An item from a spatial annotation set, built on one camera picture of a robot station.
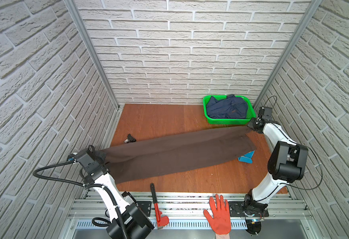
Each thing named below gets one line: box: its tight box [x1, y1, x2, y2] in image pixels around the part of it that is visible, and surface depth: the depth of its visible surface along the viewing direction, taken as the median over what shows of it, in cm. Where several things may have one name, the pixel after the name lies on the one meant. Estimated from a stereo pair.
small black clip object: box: [124, 133, 137, 144], surface depth 100 cm
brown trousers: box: [100, 126, 257, 184], surface depth 94 cm
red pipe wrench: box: [150, 182, 170, 230], surface depth 72 cm
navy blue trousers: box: [206, 94, 248, 119], surface depth 113 cm
